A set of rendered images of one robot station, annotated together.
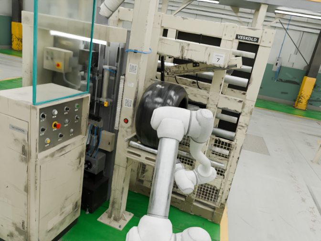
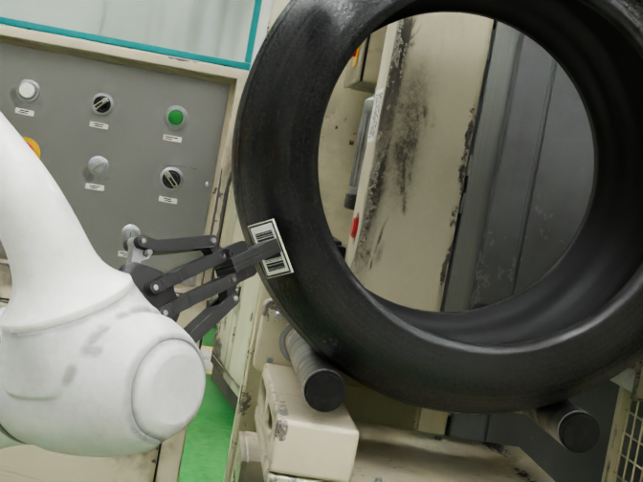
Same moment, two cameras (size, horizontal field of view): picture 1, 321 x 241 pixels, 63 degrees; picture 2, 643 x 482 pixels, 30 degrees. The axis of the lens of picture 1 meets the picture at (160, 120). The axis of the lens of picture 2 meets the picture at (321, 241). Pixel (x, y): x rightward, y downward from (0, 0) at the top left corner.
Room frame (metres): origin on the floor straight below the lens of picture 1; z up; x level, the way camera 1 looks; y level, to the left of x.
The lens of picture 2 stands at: (1.42, -1.23, 1.12)
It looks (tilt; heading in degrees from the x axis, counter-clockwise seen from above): 3 degrees down; 66
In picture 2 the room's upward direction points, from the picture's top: 10 degrees clockwise
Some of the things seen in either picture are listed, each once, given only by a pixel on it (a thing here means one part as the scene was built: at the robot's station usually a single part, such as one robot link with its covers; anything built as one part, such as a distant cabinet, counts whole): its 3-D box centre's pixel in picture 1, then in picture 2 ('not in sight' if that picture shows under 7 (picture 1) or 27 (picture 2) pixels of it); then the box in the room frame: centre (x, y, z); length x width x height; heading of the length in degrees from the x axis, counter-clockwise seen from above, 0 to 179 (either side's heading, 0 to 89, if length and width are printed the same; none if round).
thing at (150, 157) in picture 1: (146, 155); (301, 415); (2.01, 0.07, 0.83); 0.36 x 0.09 x 0.06; 72
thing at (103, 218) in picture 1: (116, 215); not in sight; (2.20, 0.27, 0.02); 0.27 x 0.27 x 0.04; 72
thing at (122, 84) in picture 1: (121, 103); not in sight; (2.20, 0.36, 1.19); 0.05 x 0.04 x 0.48; 162
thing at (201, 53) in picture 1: (194, 52); not in sight; (2.38, -0.19, 1.71); 0.61 x 0.25 x 0.15; 72
